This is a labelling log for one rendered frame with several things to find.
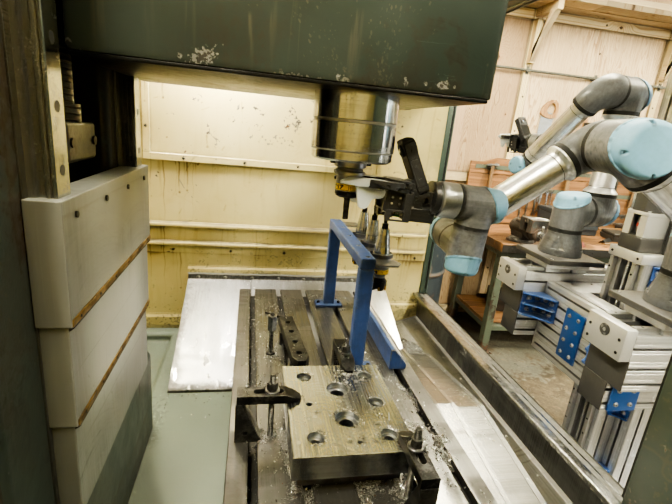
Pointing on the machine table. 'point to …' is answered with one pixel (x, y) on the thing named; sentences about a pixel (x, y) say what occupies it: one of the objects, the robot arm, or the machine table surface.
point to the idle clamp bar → (289, 335)
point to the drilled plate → (390, 453)
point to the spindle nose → (354, 126)
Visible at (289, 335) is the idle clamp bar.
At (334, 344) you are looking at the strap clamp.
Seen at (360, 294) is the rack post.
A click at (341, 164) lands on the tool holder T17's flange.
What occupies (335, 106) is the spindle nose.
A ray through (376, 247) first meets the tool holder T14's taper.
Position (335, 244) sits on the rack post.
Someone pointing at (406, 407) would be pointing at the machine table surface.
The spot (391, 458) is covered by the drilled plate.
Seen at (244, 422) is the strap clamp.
